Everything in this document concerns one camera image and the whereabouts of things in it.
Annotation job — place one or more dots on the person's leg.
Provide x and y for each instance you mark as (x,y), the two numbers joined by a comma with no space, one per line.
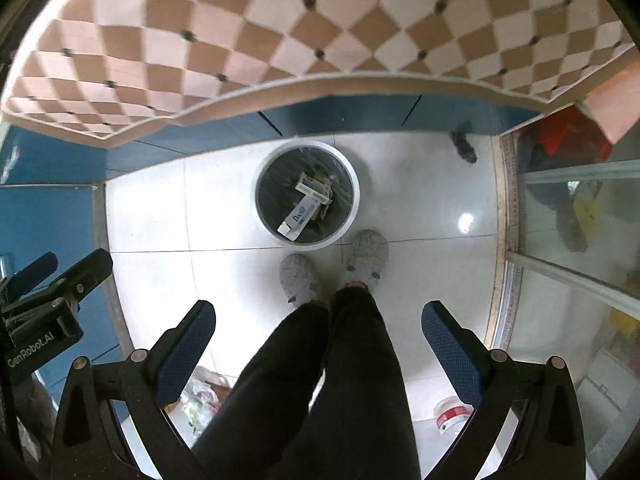
(370,385)
(280,385)

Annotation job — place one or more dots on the pink cardboard box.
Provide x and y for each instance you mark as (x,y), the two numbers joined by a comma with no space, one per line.
(612,105)

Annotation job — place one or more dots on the person's right grey slipper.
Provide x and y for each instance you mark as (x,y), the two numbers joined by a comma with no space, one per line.
(367,257)

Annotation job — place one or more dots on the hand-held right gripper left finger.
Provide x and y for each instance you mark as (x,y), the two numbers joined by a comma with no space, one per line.
(186,347)

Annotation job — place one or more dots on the clear crumpled plastic bag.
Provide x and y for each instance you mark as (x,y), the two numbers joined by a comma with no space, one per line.
(200,400)

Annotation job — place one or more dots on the brown white checkered blanket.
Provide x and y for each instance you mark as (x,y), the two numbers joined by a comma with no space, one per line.
(300,25)

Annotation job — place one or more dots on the glass sliding door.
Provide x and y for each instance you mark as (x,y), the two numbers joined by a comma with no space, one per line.
(550,310)

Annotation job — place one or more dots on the dark fluffy tuft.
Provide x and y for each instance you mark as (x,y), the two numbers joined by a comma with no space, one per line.
(465,147)

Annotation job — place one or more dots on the red plastic bag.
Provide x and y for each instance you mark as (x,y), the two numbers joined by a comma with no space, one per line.
(565,135)

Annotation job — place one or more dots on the yellow plastic bag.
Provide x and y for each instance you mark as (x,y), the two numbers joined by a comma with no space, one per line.
(586,207)

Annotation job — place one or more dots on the white round trash bin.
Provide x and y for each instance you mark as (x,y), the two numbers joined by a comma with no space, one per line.
(270,180)

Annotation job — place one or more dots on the person's right leg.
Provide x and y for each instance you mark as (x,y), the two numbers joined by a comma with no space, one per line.
(370,385)

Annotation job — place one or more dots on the person's grey slipper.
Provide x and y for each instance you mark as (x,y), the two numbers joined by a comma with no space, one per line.
(299,275)
(367,257)

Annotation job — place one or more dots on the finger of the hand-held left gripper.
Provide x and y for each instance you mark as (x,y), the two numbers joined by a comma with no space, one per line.
(85,275)
(35,275)

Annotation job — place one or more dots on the person's left grey slipper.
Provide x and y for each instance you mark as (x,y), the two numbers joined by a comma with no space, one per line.
(299,275)

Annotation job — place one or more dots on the short white carton box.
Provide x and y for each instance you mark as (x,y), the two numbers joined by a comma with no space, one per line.
(312,187)

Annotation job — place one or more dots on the long white carton box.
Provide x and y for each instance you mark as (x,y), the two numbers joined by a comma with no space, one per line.
(300,215)

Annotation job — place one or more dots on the red white tape roll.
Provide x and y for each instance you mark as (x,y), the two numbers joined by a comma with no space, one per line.
(452,415)

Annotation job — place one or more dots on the person's left leg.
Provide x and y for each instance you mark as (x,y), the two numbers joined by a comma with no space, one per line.
(280,385)

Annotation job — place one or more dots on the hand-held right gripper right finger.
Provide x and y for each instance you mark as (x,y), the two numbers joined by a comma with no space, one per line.
(450,347)

